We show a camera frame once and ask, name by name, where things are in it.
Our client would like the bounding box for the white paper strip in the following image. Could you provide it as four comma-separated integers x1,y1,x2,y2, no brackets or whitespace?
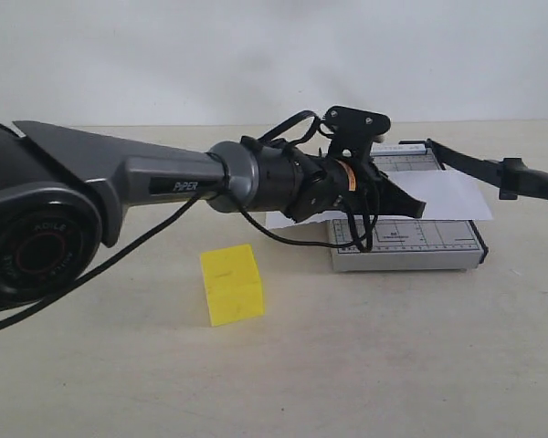
265,170,493,229

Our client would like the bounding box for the black cutter blade lever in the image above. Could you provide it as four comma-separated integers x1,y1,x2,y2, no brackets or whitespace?
398,139,548,202

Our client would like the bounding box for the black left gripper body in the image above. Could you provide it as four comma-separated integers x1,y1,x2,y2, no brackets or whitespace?
285,155,393,222

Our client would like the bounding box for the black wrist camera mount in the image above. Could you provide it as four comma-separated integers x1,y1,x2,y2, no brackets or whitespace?
322,105,391,161

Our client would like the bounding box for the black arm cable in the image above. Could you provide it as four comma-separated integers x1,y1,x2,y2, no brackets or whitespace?
0,109,380,339

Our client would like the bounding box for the grey paper cutter base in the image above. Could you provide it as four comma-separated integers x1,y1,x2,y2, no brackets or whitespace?
331,141,489,272

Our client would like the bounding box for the yellow cube block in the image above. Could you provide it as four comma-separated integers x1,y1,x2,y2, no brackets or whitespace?
200,245,265,327

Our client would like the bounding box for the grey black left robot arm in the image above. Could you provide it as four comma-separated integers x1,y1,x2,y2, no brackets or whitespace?
0,112,425,311

